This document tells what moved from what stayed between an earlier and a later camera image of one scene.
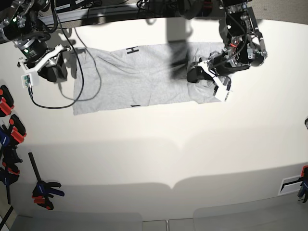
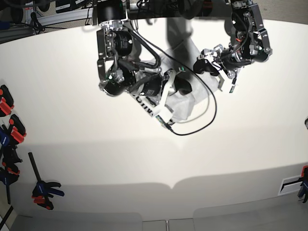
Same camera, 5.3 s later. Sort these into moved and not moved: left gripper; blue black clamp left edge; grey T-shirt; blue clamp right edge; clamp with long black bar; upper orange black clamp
Moved: left gripper; grey T-shirt
Not moved: blue black clamp left edge; clamp with long black bar; blue clamp right edge; upper orange black clamp
